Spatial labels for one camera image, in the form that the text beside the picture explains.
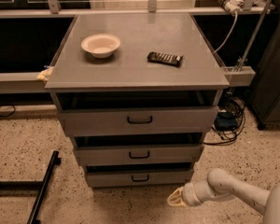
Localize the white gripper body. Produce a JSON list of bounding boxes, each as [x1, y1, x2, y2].
[[181, 182, 205, 206]]

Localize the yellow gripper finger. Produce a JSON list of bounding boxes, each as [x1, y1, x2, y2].
[[168, 187, 183, 200], [167, 199, 186, 206]]

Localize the grey bottom drawer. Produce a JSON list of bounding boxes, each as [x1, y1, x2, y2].
[[85, 169, 193, 188]]

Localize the grey drawer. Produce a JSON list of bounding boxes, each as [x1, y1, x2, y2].
[[58, 106, 218, 136], [85, 169, 193, 188], [74, 144, 203, 166]]

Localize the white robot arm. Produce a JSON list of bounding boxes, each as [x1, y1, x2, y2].
[[167, 168, 280, 224]]

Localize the grey middle drawer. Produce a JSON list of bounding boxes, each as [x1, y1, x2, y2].
[[74, 144, 203, 166]]

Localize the grey drawer cabinet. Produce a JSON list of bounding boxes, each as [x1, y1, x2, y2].
[[46, 13, 229, 176]]

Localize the grey top drawer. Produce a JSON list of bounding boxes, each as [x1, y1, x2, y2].
[[58, 106, 218, 136]]

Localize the blue box on floor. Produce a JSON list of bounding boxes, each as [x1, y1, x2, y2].
[[215, 112, 238, 131]]

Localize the dark grey cabinet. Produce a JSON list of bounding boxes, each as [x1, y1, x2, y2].
[[248, 0, 280, 130]]

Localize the black remote control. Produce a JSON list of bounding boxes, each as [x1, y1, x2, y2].
[[147, 51, 183, 67]]

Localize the thin metal rod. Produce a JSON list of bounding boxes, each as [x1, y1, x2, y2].
[[233, 0, 273, 72]]

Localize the white paper bowl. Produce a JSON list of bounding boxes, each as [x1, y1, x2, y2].
[[81, 34, 121, 59]]

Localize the black floor stand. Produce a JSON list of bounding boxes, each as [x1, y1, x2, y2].
[[0, 150, 62, 224]]

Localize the yellow tape piece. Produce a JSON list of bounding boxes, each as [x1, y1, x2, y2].
[[37, 66, 53, 82]]

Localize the white power strip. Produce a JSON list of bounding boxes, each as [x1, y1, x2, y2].
[[217, 0, 243, 14]]

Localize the black cable bundle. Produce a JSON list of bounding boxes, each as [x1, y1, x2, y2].
[[203, 96, 246, 147]]

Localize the white power cable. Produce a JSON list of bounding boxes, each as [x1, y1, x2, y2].
[[212, 11, 239, 55]]

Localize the black cable on floor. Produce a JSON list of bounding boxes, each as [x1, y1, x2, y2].
[[0, 105, 17, 118]]

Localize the grey metal rail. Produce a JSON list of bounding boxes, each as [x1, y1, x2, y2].
[[0, 72, 46, 94]]

